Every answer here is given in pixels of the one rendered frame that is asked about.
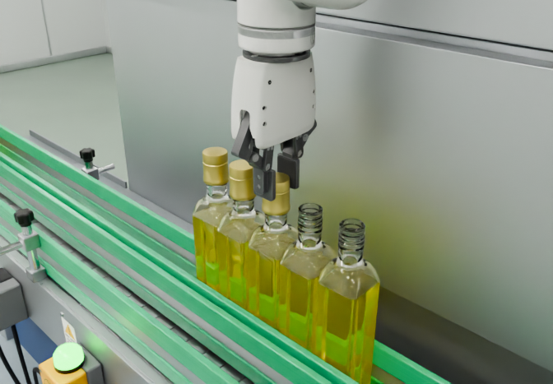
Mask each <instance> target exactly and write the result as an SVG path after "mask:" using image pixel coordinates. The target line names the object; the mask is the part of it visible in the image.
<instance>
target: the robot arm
mask: <svg viewBox="0 0 553 384"><path fill-rule="evenodd" d="M366 1H367V0H237V21H238V45H239V47H240V48H242V49H243V56H240V57H238V58H237V62H236V65H235V74H234V81H233V90H232V104H231V132H232V137H233V139H235V142H234V145H233V147H232V149H231V154H232V155H233V156H236V157H238V158H241V159H243V160H246V161H247V162H248V163H249V165H250V166H252V167H253V192H254V194H255V195H257V196H259V197H262V198H264V199H266V200H268V201H274V200H275V199H276V170H274V169H272V159H273V151H274V145H277V144H279V143H280V145H281V152H282V153H278V154H277V172H279V173H285V174H287V175H288V176H289V177H290V188H292V189H297V188H299V186H300V160H299V158H301V157H302V156H303V154H304V145H305V143H306V141H307V140H308V138H309V135H310V134H311V133H312V131H313V130H314V129H315V128H316V127H317V122H316V120H315V110H316V89H315V75H314V60H313V55H312V51H310V49H311V48H313V47H314V45H315V21H316V7H318V8H324V9H331V10H347V9H351V8H354V7H358V6H359V5H361V4H362V3H364V2H366ZM249 144H250V145H249ZM260 149H261V150H263V157H262V156H261V155H260V154H259V150H260Z"/></svg>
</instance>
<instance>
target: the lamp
mask: <svg viewBox="0 0 553 384"><path fill-rule="evenodd" d="M84 363H85V356H84V354H83V351H82V348H81V346H80V345H78V344H76V343H66V344H63V345H60V346H59V347H57V349H56V350H55V352H54V354H53V365H54V369H55V371H56V372H58V373H61V374H70V373H73V372H76V371H78V370H79V369H80V368H81V367H82V366H83V365H84Z"/></svg>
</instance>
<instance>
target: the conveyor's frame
mask: <svg viewBox="0 0 553 384"><path fill-rule="evenodd" d="M29 266H30V265H29V261H28V260H27V259H25V258H24V257H23V256H22V255H21V254H20V253H19V252H18V251H17V250H14V251H12V252H9V253H6V254H4V255H1V256H0V268H4V269H5V270H6V271H7V272H8V273H9V274H10V275H11V276H12V277H13V278H14V279H16V280H17V281H18V282H19V283H20V284H21V288H22V292H23V296H24V300H25V303H26V310H27V313H28V317H29V318H30V319H31V320H32V321H33V322H34V323H35V324H36V325H37V326H38V327H39V328H40V329H41V330H42V331H43V332H44V333H45V334H46V335H47V336H48V337H49V338H50V339H51V340H52V341H53V342H54V343H55V344H56V345H57V346H58V347H59V346H60V345H63V344H66V343H76V344H78V343H79V344H81V345H82V346H83V347H84V348H85V349H86V350H87V351H88V352H89V353H90V354H91V355H93V356H94V357H95V358H96V359H97V360H98V361H99V362H100V363H101V366H102V371H103V376H104V381H105V384H170V383H169V382H168V381H166V379H164V378H163V377H162V376H161V375H160V374H159V373H158V372H157V371H156V370H154V369H153V368H152V367H151V366H150V365H149V364H147V363H146V362H145V361H144V360H143V359H141V358H140V357H139V356H138V355H137V354H135V353H134V352H133V351H132V350H131V349H129V348H128V347H127V346H126V345H125V344H124V343H123V342H122V341H121V340H120V339H119V338H117V337H116V336H115V335H114V334H113V333H111V332H110V331H109V330H108V329H107V328H106V327H104V326H103V325H102V324H101V323H100V322H98V321H97V320H96V319H95V318H94V317H93V316H92V315H90V314H89V313H88V312H87V311H86V310H85V309H84V308H83V307H81V306H80V305H79V304H78V303H77V302H76V301H74V300H73V299H72V298H71V297H70V296H68V295H67V294H66V293H65V292H64V291H62V290H61V289H60V288H59V287H58V286H57V285H56V284H55V283H54V282H53V281H52V280H50V279H49V278H48V277H47V278H45V279H43V280H44V281H45V282H44V283H43V284H42V285H40V284H38V283H37V282H36V283H33V282H32V281H31V280H30V279H28V278H27V275H26V267H29ZM0 334H1V335H2V336H3V337H4V338H5V339H6V340H7V341H9V340H11V339H13V338H14V337H13V334H12V328H11V327H8V328H7V329H5V330H3V331H0Z"/></svg>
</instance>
